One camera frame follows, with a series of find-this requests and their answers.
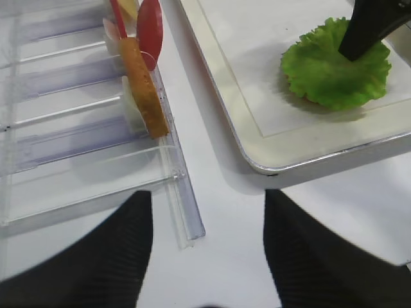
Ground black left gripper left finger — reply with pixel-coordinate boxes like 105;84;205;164
1;191;152;307

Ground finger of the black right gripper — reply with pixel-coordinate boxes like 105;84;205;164
338;0;410;61

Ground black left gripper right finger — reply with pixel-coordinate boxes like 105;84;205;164
263;189;410;307

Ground green lettuce leaf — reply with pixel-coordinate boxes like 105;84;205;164
281;17;392;111

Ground bread slice in rack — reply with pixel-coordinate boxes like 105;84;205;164
119;37;169;139

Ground pale pink meat slice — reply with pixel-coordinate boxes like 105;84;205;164
103;18;120;42

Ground yellow cheese slice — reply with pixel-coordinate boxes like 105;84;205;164
118;0;139;21

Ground thin red tomato slice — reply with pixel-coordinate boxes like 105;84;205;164
110;0;127;39

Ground white rectangular tray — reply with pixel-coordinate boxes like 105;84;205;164
181;1;410;175

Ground clear acrylic slotted rack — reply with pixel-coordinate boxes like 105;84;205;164
0;0;206;277

